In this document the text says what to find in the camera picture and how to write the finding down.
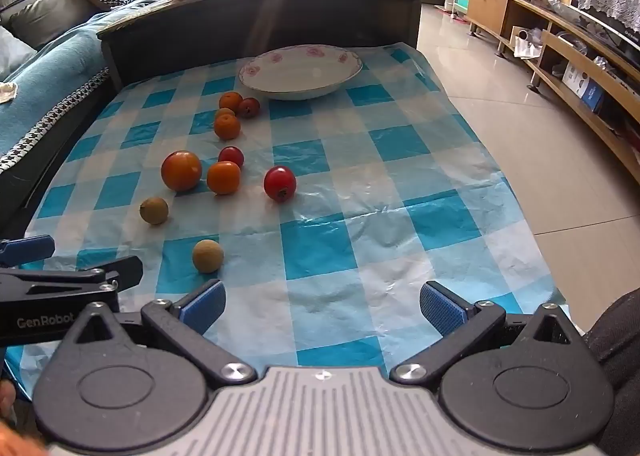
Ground brown longan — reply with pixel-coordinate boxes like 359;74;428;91
139;197;170;225
192;239;224;275

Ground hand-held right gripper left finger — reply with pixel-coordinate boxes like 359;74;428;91
60;279;258;387

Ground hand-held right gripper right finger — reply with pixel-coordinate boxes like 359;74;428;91
390;281;591;385

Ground blue white box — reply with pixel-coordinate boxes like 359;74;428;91
562;60;607;112

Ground blue white checked tablecloth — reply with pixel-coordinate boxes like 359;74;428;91
2;40;568;387

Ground blue blanket with patterned trim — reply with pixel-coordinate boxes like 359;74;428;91
0;0;166;171

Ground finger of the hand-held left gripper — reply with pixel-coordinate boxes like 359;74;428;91
0;256;144;309
0;235;56;267

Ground white floral plate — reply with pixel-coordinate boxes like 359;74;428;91
237;46;364;101

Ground black television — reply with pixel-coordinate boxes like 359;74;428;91
572;3;640;86

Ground dark wooden coffee table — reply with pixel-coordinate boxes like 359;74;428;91
96;0;426;91

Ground red yellow nectarine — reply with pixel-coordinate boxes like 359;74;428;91
160;150;203;193

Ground person's dark trousers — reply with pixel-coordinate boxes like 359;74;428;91
575;286;640;456

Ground wooden tv cabinet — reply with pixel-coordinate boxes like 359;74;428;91
467;0;640;184

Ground white paper bag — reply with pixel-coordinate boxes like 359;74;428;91
510;26;544;60

